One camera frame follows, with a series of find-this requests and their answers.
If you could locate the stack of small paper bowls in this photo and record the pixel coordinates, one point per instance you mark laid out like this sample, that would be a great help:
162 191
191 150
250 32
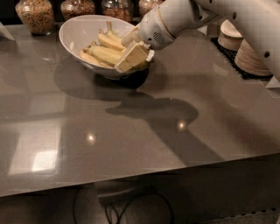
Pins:
229 37

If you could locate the table pedestal base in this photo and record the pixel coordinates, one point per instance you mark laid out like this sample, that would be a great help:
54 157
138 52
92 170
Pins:
123 189

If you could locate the yellow banana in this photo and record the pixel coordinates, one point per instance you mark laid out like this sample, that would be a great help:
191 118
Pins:
109 42
106 55
111 34

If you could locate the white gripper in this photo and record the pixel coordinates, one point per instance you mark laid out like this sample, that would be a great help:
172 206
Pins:
150 30

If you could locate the black rubber mat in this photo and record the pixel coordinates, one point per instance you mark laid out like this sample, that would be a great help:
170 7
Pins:
230 55

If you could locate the stack of paper plates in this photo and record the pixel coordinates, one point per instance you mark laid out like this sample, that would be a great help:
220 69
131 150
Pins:
248 61

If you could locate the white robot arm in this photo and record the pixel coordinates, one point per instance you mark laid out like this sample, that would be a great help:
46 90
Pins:
258 21

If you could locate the white ceramic bowl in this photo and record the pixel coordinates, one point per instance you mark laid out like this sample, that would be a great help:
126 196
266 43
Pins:
80 32

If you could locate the leftmost glass cereal jar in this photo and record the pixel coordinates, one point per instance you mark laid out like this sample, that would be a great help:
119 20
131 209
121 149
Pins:
36 15

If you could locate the pale banana at bowl bottom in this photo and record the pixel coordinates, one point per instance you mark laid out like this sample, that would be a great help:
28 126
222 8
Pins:
93 60

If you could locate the white card at left edge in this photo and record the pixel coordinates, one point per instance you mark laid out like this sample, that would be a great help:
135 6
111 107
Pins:
5 33

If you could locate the glass cereal jar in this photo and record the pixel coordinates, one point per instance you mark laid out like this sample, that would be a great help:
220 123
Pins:
121 9
36 15
147 5
75 8

